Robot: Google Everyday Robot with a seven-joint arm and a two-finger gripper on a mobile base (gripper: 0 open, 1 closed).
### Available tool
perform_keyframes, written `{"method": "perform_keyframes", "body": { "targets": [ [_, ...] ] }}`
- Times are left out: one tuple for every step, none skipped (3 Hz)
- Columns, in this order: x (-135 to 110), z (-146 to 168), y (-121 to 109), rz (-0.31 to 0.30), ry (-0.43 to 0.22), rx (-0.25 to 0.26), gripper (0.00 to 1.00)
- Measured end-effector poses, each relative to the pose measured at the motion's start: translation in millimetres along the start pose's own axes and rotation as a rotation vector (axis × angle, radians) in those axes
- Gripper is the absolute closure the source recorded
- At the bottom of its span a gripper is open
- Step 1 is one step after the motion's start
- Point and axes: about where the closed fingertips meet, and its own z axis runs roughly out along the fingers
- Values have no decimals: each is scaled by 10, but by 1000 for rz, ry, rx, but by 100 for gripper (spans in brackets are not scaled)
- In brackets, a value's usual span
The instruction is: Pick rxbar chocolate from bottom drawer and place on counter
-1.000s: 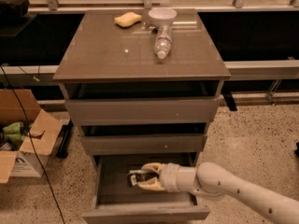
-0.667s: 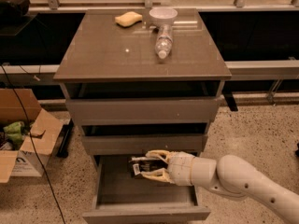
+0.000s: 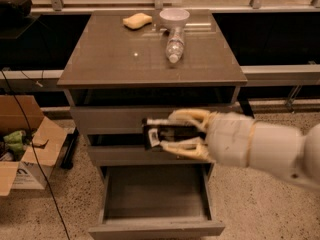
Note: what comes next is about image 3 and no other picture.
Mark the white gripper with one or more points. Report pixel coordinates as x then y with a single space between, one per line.
229 138

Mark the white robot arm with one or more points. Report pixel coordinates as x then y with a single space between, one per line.
285 153

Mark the grey middle drawer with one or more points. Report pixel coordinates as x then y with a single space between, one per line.
135 155

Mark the grey drawer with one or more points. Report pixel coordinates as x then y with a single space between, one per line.
91 120
156 202
135 155

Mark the grey bottom drawer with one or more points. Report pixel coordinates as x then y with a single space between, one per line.
156 202

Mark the grey drawer cabinet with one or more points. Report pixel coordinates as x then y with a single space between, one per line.
112 65

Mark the grey top drawer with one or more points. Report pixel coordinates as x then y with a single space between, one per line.
91 120

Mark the clear plastic water bottle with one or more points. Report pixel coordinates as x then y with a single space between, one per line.
175 45

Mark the white bowl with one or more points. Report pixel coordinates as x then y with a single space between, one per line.
174 17

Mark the yellow sponge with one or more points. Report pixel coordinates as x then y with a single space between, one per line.
137 21

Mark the black floor stand bar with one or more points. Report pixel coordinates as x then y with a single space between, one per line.
70 146

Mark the open cardboard box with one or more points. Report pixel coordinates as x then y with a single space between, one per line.
43 143

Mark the green item in box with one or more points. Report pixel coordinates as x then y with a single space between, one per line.
15 142

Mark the black object upper left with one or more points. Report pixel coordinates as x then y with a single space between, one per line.
15 10

